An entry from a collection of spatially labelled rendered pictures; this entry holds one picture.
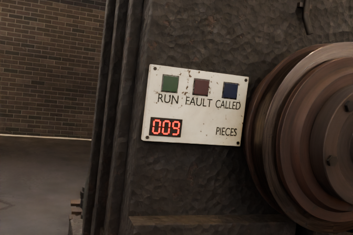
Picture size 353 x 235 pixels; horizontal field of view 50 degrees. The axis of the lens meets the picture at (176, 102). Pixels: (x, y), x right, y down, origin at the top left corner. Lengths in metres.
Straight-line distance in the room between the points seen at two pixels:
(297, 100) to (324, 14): 0.35
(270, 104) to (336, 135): 0.15
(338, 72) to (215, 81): 0.28
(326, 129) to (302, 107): 0.07
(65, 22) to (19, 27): 0.75
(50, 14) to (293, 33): 6.02
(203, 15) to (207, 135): 0.30
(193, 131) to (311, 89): 0.29
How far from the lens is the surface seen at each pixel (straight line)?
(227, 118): 0.96
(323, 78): 0.91
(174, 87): 0.89
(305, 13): 1.08
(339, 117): 0.86
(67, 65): 6.82
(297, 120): 0.87
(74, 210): 3.09
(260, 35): 1.02
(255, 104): 0.91
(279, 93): 0.87
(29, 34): 6.83
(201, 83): 0.91
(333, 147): 0.87
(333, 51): 0.96
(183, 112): 0.91
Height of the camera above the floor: 1.20
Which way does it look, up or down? 3 degrees down
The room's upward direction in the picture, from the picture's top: 7 degrees clockwise
